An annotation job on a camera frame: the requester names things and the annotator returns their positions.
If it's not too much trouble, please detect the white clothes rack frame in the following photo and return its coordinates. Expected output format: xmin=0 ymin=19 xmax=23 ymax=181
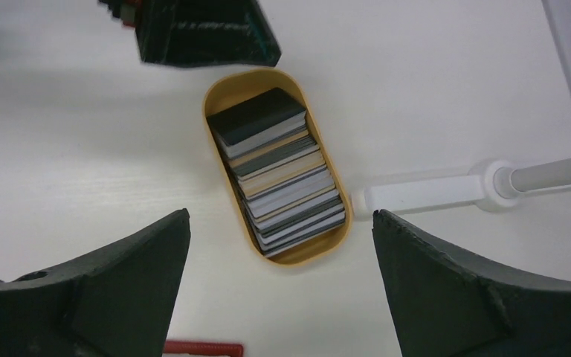
xmin=350 ymin=1 xmax=571 ymax=220

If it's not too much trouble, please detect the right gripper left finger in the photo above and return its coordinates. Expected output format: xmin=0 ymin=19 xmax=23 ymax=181
xmin=0 ymin=209 xmax=191 ymax=356

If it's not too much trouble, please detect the yellow oval card tray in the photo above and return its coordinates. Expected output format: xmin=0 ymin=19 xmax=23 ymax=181
xmin=202 ymin=68 xmax=354 ymax=267

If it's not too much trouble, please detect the red card holder wallet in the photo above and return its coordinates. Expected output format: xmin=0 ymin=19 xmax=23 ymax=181
xmin=163 ymin=340 xmax=245 ymax=357

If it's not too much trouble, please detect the stack of credit cards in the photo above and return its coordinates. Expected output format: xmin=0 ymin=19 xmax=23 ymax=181
xmin=206 ymin=87 xmax=346 ymax=257

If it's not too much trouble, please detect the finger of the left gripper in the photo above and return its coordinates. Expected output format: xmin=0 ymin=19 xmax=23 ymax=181
xmin=104 ymin=0 xmax=282 ymax=67

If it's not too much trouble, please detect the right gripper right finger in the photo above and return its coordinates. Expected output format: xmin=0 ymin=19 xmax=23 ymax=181
xmin=372 ymin=210 xmax=571 ymax=356

